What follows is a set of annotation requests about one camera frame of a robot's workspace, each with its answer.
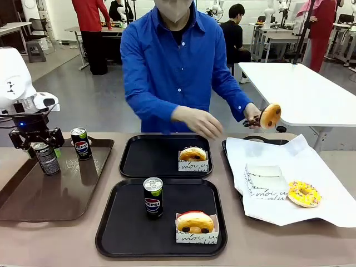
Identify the dark tongs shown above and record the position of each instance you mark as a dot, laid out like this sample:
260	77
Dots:
253	121

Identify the seated person in black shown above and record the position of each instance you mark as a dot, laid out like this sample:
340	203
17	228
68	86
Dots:
233	36

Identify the person in blue shirt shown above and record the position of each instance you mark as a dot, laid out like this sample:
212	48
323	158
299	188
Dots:
167	69

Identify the standing person red top black trousers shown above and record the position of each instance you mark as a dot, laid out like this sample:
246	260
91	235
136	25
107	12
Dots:
91	41

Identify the standing person in red outfit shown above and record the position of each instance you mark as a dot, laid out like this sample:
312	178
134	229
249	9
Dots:
320	27

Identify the grey stool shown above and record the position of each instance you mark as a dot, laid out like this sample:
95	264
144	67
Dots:
36	51

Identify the black stand pole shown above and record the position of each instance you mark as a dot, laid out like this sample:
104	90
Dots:
304	30

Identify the white script-printed donut box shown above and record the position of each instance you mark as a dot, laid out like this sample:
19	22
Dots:
267	186
264	170

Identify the black rectangular serving tray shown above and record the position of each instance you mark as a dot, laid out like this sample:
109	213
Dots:
125	236
150	161

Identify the white lab desk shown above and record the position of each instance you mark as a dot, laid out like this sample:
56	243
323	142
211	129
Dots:
342	26

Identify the person's left forearm blue sleeve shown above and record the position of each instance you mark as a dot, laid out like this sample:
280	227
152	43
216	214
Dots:
233	103

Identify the black office chair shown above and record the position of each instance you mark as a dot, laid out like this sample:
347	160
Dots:
37	25

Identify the golden brown donut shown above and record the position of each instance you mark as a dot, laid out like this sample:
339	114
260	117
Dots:
268	115

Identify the brown serving tray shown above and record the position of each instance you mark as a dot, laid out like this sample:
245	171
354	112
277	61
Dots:
55	194

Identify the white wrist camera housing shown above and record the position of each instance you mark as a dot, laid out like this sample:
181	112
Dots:
41	101

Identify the white paper sheet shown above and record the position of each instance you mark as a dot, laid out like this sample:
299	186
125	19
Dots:
328	167

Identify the grey table leg frame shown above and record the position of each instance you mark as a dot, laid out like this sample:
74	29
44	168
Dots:
320	139

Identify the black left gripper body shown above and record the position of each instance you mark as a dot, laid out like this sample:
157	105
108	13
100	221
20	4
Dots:
30	123

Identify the grey workbench desk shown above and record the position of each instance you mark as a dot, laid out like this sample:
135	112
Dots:
278	36
73	28

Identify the yellow sprinkle donut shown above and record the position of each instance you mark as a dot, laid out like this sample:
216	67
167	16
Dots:
314	198

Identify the person's right hand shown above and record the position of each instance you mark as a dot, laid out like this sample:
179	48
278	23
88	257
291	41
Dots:
194	121

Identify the person's left hand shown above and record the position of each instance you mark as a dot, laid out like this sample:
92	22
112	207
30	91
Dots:
251	111

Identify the white table top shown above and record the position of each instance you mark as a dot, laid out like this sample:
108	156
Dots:
306	94

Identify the black-green left gripper finger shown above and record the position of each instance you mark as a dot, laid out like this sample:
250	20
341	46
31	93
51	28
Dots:
57	137
19	139

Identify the light wooden desk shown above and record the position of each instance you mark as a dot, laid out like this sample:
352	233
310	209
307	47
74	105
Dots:
11	27

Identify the beige face mask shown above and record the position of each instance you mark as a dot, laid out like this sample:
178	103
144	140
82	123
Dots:
173	11

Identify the black Pepsi can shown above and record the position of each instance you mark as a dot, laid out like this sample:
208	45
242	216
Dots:
153	200
81	146
47	161

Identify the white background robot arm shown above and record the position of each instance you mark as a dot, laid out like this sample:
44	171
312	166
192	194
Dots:
268	14
217	9

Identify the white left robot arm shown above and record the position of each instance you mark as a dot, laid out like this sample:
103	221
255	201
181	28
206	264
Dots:
11	75

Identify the person's right forearm blue sleeve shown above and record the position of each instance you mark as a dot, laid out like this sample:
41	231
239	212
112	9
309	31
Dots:
150	108

